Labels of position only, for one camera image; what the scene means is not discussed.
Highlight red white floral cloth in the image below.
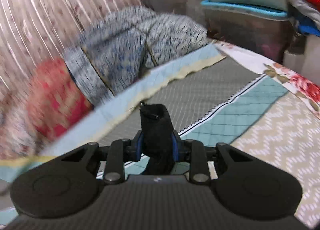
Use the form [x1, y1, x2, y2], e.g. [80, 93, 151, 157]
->
[1, 58, 93, 160]

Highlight patchwork quilt bedspread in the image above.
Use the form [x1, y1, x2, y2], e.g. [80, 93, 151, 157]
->
[1, 42, 319, 227]

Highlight floral striped curtain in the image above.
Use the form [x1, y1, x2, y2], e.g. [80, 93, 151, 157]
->
[1, 0, 141, 96]

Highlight teal lid storage box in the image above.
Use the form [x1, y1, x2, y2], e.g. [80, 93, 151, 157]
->
[201, 0, 294, 62]

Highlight black pants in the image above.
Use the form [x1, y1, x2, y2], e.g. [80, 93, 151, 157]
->
[140, 104, 175, 175]

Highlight grey speckled blanket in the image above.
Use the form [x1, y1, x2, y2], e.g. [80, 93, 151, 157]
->
[64, 6, 208, 106]

